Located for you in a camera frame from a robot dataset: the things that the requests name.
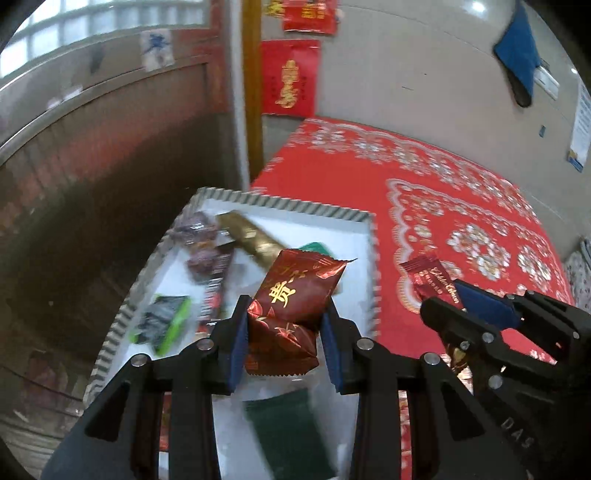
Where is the green black snack packet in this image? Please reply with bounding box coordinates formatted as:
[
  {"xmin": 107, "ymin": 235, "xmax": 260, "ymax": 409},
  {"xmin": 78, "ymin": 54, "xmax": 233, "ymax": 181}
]
[{"xmin": 130, "ymin": 295, "xmax": 191, "ymax": 357}]

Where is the dark red small packet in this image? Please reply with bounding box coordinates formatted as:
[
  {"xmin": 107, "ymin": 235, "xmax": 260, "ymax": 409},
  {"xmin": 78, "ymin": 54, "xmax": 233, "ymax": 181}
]
[{"xmin": 399, "ymin": 253, "xmax": 472, "ymax": 393}]

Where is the dark green snack packet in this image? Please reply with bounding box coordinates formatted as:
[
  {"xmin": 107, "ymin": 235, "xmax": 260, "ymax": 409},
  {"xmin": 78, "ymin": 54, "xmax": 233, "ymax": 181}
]
[{"xmin": 245, "ymin": 389, "xmax": 337, "ymax": 480}]

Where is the bag of red dates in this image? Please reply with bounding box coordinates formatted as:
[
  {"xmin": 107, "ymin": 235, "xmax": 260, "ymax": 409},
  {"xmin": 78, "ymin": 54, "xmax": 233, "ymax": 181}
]
[{"xmin": 171, "ymin": 211, "xmax": 221, "ymax": 283}]

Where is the red gold snack packet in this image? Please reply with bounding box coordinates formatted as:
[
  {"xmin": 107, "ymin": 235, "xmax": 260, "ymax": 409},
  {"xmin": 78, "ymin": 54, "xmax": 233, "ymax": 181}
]
[{"xmin": 245, "ymin": 249, "xmax": 349, "ymax": 376}]

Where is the black long snack bar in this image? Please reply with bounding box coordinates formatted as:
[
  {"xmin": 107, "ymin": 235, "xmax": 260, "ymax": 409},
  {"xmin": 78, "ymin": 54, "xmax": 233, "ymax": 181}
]
[{"xmin": 195, "ymin": 242, "xmax": 235, "ymax": 339}]

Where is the green lidded plastic container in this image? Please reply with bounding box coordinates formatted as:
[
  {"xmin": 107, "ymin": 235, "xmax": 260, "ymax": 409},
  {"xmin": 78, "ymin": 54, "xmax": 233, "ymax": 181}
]
[{"xmin": 298, "ymin": 242, "xmax": 335, "ymax": 259}]

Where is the gold foil snack packet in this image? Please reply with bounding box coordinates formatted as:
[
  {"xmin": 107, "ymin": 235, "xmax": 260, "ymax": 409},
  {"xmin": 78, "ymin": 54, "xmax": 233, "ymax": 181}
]
[{"xmin": 216, "ymin": 210, "xmax": 287, "ymax": 270}]

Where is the pile of clothes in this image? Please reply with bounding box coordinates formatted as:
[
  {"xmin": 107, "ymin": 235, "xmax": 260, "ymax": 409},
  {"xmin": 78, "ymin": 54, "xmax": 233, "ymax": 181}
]
[{"xmin": 564, "ymin": 237, "xmax": 591, "ymax": 313}]

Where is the red floral tablecloth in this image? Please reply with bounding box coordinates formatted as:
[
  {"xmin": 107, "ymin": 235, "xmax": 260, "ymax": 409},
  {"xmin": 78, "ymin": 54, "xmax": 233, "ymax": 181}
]
[{"xmin": 158, "ymin": 117, "xmax": 576, "ymax": 480}]

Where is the eye chart poster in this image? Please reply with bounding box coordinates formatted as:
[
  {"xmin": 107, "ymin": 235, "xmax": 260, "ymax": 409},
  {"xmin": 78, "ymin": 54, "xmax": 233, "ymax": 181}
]
[{"xmin": 567, "ymin": 80, "xmax": 591, "ymax": 172}]

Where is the striped white cardboard box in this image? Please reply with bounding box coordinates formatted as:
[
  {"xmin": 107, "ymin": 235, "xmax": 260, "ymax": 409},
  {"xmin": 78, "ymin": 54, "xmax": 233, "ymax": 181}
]
[{"xmin": 82, "ymin": 186, "xmax": 382, "ymax": 480}]

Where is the blue hanging cloth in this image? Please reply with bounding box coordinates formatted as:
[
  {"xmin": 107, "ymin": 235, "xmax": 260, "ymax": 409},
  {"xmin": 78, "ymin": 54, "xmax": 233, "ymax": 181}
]
[{"xmin": 493, "ymin": 1, "xmax": 541, "ymax": 108}]

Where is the blue flower sticker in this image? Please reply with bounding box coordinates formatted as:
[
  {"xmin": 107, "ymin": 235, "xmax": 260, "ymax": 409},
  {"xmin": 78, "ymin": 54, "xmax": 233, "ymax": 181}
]
[{"xmin": 140, "ymin": 29, "xmax": 175, "ymax": 72}]

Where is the glass block window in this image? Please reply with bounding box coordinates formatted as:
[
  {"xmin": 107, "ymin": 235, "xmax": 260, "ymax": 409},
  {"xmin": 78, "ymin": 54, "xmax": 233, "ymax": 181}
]
[{"xmin": 1, "ymin": 0, "xmax": 211, "ymax": 82}]

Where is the white wall switch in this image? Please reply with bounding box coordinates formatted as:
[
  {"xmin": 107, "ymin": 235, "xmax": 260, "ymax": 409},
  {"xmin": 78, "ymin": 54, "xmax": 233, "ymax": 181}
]
[{"xmin": 534, "ymin": 66, "xmax": 560, "ymax": 101}]

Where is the lower red wall banner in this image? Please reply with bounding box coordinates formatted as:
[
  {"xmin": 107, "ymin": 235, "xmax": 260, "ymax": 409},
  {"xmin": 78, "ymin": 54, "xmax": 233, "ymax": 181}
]
[{"xmin": 260, "ymin": 39, "xmax": 321, "ymax": 118}]

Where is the red wall banner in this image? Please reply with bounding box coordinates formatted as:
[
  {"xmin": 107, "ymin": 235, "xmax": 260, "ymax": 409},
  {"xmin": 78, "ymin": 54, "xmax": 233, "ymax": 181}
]
[
  {"xmin": 260, "ymin": 39, "xmax": 321, "ymax": 118},
  {"xmin": 263, "ymin": 0, "xmax": 339, "ymax": 36}
]

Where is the upper red wall banner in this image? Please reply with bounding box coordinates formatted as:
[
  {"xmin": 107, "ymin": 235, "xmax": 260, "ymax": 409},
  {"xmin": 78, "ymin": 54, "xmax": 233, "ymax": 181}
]
[{"xmin": 263, "ymin": 0, "xmax": 339, "ymax": 36}]

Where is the wooden door frame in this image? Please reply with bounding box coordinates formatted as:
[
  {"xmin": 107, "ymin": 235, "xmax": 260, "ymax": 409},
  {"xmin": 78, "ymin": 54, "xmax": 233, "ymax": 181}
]
[{"xmin": 242, "ymin": 0, "xmax": 264, "ymax": 181}]

